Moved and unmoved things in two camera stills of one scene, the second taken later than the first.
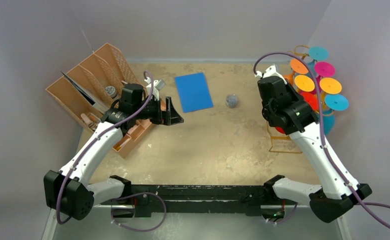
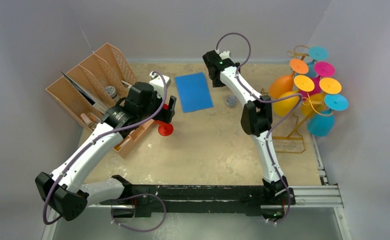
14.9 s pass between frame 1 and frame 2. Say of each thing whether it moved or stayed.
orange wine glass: stayed
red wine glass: moved
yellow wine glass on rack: stayed
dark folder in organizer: stayed
